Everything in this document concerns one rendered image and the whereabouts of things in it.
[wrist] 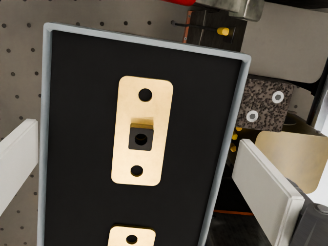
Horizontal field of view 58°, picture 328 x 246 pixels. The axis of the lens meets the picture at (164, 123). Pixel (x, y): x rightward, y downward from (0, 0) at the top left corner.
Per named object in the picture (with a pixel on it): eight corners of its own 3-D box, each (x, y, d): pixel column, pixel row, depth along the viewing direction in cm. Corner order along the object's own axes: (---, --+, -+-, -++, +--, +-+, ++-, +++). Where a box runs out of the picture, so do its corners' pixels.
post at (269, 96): (201, 70, 67) (281, 133, 30) (180, 66, 67) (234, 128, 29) (206, 47, 66) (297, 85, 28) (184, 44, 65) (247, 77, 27)
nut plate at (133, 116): (158, 184, 24) (160, 192, 22) (111, 180, 23) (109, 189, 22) (174, 80, 21) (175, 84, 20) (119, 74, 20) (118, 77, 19)
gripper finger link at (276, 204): (291, 197, 13) (306, 198, 13) (239, 137, 20) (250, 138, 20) (274, 252, 14) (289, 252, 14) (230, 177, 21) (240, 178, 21)
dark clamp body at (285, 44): (220, 50, 67) (317, 87, 31) (169, 42, 65) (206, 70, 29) (228, 16, 64) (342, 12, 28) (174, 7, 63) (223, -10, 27)
